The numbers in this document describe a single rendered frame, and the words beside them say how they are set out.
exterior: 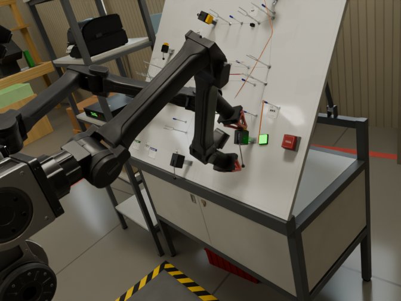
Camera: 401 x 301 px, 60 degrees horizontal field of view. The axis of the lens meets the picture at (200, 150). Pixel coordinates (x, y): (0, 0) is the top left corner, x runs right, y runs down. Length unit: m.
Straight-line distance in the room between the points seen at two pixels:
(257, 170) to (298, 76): 0.40
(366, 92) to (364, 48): 0.43
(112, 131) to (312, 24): 0.95
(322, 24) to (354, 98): 2.46
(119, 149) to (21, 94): 5.56
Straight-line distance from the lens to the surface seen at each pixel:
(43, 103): 1.23
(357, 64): 3.70
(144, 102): 0.75
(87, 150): 0.72
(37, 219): 0.67
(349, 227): 1.81
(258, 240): 1.59
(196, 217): 1.92
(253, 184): 1.41
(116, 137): 0.72
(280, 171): 1.34
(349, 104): 3.87
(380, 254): 2.43
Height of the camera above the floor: 1.71
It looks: 26 degrees down
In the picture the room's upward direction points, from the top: 15 degrees counter-clockwise
